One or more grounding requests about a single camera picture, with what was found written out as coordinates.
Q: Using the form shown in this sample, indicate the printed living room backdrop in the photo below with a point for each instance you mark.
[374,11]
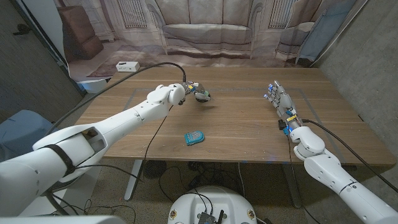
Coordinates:
[205,31]

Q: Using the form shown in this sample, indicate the white power box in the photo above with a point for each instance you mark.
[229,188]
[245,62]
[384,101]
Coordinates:
[127,66]

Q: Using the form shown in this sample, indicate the black round fan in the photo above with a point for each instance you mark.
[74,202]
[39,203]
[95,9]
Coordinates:
[154,169]

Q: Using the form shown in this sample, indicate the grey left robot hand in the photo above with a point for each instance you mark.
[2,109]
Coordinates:
[196,90]

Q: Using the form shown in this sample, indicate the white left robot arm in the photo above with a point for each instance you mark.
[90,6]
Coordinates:
[124,118]

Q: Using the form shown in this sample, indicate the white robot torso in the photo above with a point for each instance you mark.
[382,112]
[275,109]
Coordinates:
[217,202]

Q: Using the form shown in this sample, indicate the wooden table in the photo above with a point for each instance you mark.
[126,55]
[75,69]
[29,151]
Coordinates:
[242,89]

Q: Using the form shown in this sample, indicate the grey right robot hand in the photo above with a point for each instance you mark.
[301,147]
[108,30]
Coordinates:
[284,104]

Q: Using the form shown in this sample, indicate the grey table leg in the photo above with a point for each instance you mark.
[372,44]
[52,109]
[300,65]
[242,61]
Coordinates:
[292,186]

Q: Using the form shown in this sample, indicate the white wall panel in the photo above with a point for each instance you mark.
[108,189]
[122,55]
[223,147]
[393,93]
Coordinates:
[43,15]

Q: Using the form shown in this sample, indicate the black box with antenna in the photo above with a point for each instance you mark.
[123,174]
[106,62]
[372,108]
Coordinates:
[206,217]

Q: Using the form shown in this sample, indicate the white table leg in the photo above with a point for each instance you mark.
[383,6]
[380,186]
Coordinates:
[133,180]

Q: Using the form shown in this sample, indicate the blue fabric chair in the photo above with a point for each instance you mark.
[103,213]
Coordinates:
[21,132]

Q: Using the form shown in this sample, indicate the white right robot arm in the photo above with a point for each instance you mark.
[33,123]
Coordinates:
[326,168]

